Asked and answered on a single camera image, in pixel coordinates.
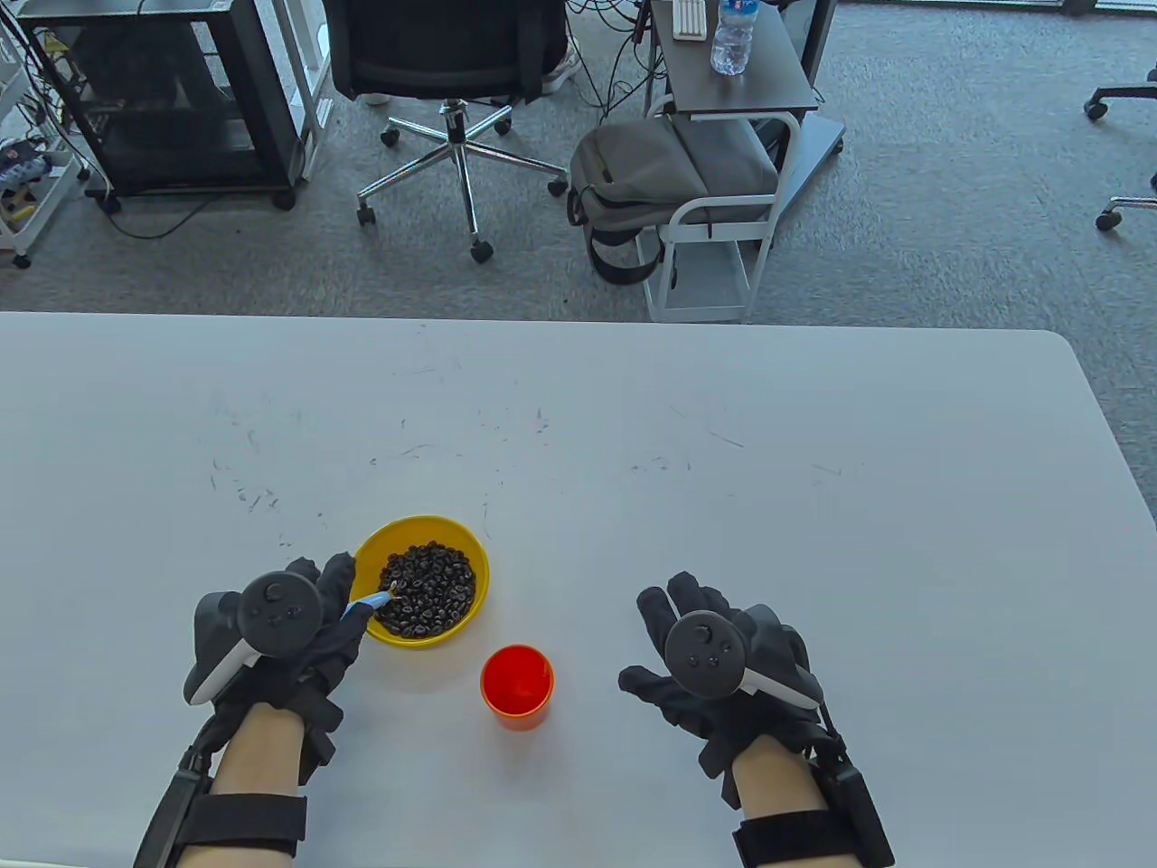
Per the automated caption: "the person's left hand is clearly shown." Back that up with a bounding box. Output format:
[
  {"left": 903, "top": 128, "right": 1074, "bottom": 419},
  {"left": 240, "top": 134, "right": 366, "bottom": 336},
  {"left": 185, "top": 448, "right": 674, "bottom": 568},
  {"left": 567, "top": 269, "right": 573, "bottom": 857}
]
[{"left": 208, "top": 553, "right": 373, "bottom": 724}]

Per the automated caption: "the person's right hand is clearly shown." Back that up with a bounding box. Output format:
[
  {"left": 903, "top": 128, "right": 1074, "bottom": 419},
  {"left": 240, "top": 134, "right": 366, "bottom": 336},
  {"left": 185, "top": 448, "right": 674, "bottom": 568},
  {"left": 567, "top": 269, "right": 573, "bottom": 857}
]
[{"left": 618, "top": 571, "right": 829, "bottom": 753}]

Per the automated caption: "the blue baby spoon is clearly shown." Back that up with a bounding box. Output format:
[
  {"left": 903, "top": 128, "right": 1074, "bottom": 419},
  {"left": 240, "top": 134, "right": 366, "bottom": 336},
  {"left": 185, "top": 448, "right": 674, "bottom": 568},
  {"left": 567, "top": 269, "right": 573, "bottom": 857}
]
[{"left": 340, "top": 581, "right": 400, "bottom": 622}]

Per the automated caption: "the pile of coffee beans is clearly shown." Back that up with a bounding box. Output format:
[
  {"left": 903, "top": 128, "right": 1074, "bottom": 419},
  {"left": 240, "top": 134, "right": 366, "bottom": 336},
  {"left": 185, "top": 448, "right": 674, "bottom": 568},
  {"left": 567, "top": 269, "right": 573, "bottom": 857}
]
[{"left": 373, "top": 541, "right": 477, "bottom": 640}]

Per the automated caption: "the orange cup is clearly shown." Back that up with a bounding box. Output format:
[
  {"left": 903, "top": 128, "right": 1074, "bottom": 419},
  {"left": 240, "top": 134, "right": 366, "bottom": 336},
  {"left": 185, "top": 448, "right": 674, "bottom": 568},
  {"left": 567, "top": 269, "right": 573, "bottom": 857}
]
[{"left": 480, "top": 645, "right": 555, "bottom": 731}]

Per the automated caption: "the person's right forearm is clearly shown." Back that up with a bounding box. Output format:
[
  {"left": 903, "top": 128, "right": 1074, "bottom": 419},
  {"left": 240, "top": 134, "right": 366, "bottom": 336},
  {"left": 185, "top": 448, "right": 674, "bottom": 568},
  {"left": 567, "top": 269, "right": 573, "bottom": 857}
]
[{"left": 730, "top": 734, "right": 846, "bottom": 868}]

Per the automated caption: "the black forearm tracker box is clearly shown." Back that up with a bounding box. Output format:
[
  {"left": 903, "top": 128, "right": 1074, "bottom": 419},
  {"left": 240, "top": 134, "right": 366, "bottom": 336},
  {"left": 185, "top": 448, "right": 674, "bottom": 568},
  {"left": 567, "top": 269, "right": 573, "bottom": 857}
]
[
  {"left": 809, "top": 705, "right": 896, "bottom": 868},
  {"left": 134, "top": 746, "right": 213, "bottom": 868}
]

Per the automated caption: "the person's left forearm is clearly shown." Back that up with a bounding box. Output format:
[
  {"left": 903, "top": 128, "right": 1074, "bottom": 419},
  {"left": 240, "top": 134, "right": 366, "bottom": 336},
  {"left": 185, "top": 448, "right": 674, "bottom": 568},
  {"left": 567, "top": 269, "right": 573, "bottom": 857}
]
[{"left": 172, "top": 703, "right": 308, "bottom": 868}]

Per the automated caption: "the black handheld controller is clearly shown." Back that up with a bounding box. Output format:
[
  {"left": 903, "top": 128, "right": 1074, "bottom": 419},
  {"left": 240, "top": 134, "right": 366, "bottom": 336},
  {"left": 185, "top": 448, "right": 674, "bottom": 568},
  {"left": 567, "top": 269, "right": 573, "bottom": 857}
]
[
  {"left": 183, "top": 576, "right": 325, "bottom": 708},
  {"left": 664, "top": 612, "right": 825, "bottom": 710}
]

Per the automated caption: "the yellow bowl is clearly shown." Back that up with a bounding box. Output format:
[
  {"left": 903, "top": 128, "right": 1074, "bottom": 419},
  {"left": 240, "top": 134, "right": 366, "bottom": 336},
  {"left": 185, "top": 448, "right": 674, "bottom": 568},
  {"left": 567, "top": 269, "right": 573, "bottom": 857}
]
[{"left": 351, "top": 515, "right": 491, "bottom": 649}]

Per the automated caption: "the grey backpack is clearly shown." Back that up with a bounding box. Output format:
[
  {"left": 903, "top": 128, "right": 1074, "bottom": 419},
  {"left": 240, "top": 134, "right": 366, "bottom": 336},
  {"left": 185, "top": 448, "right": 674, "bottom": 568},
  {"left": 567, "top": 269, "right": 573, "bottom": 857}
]
[{"left": 568, "top": 118, "right": 780, "bottom": 287}]

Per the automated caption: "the white rack cart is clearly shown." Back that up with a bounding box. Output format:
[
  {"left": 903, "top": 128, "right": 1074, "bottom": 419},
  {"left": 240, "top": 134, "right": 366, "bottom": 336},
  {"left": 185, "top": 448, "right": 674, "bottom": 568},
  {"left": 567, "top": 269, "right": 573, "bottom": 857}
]
[{"left": 0, "top": 18, "right": 93, "bottom": 270}]

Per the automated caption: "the black mesh office chair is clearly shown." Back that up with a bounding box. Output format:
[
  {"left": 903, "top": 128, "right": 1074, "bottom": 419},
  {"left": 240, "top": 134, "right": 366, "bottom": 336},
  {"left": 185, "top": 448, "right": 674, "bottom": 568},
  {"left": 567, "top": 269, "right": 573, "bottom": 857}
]
[
  {"left": 1096, "top": 172, "right": 1157, "bottom": 232},
  {"left": 1085, "top": 68, "right": 1157, "bottom": 122}
]

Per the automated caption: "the white side table dark top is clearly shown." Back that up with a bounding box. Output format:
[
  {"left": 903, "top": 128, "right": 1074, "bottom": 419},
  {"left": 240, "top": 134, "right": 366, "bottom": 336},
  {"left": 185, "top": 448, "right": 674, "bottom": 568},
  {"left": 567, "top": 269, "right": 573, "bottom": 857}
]
[{"left": 644, "top": 0, "right": 848, "bottom": 324}]

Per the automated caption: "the black wheeled cabinet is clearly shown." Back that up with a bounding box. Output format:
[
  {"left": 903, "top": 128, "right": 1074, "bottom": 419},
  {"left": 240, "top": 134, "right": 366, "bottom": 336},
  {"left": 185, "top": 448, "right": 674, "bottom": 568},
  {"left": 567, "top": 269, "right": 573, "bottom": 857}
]
[{"left": 16, "top": 0, "right": 306, "bottom": 214}]

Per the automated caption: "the dark blue pouch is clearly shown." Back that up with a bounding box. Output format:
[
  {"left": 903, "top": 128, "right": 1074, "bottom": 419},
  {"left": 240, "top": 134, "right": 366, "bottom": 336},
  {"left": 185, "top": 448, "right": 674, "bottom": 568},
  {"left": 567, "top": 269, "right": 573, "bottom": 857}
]
[{"left": 0, "top": 138, "right": 53, "bottom": 189}]

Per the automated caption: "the clear water bottle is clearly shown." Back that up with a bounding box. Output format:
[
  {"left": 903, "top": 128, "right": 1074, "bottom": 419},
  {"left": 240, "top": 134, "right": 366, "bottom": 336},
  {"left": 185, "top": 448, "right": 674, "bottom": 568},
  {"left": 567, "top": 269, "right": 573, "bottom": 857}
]
[{"left": 710, "top": 0, "right": 757, "bottom": 76}]

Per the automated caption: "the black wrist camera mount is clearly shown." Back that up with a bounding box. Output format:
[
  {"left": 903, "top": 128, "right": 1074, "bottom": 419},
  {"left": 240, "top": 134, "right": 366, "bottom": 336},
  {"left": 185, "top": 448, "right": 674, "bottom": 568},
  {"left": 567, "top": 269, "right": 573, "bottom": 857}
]
[
  {"left": 296, "top": 694, "right": 346, "bottom": 786},
  {"left": 696, "top": 728, "right": 748, "bottom": 810}
]

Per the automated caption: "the black arm strap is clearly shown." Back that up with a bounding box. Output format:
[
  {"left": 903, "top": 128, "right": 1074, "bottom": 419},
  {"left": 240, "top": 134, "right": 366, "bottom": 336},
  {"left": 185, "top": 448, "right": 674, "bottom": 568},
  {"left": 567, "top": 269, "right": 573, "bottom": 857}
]
[
  {"left": 732, "top": 809, "right": 870, "bottom": 868},
  {"left": 185, "top": 794, "right": 308, "bottom": 857}
]

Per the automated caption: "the black floor cable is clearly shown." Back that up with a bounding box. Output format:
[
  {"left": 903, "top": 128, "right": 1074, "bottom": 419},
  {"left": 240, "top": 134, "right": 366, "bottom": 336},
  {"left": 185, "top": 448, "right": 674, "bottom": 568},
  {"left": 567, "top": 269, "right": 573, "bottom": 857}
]
[{"left": 86, "top": 185, "right": 216, "bottom": 241}]

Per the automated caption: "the white metal frame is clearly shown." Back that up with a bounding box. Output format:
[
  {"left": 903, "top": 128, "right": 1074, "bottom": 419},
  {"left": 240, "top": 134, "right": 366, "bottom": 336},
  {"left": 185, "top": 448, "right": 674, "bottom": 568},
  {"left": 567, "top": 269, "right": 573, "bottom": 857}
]
[{"left": 255, "top": 0, "right": 335, "bottom": 182}]

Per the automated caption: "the black cable bundle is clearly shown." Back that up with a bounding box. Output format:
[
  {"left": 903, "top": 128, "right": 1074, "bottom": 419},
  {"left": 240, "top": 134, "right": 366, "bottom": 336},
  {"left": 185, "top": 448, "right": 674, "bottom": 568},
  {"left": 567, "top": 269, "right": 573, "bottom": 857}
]
[{"left": 568, "top": 0, "right": 675, "bottom": 124}]

